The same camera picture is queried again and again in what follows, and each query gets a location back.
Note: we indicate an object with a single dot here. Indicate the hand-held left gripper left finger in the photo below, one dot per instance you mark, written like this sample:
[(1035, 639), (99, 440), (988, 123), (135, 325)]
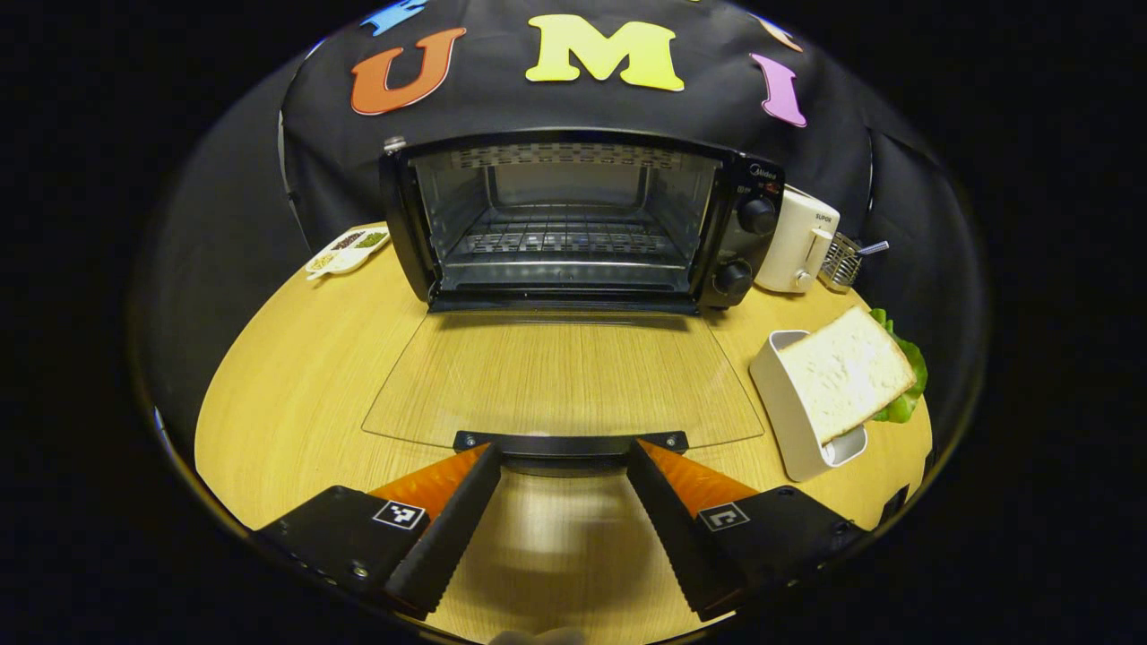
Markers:
[(448, 542)]

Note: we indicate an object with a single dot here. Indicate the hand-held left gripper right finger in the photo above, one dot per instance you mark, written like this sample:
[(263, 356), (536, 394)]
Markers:
[(681, 533)]

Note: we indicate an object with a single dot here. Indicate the white bread lettuce sandwich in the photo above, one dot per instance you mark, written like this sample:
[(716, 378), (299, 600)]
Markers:
[(842, 372)]

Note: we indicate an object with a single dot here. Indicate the black electric oven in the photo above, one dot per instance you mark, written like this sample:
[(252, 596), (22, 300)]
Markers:
[(744, 255)]

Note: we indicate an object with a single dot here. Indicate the white rectangular tray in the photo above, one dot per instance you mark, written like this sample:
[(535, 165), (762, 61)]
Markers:
[(789, 421)]

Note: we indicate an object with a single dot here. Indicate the black table edge clamp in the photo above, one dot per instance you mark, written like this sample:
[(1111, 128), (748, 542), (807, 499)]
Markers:
[(894, 506)]

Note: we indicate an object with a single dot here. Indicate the white toaster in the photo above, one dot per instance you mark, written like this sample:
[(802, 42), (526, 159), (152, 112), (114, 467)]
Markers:
[(793, 246)]

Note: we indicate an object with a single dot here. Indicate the white divided snack plate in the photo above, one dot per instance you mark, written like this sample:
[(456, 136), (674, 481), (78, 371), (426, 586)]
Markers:
[(348, 251)]

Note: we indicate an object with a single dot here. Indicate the black backdrop cloth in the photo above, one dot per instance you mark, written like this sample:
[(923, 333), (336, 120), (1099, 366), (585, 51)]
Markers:
[(556, 112)]

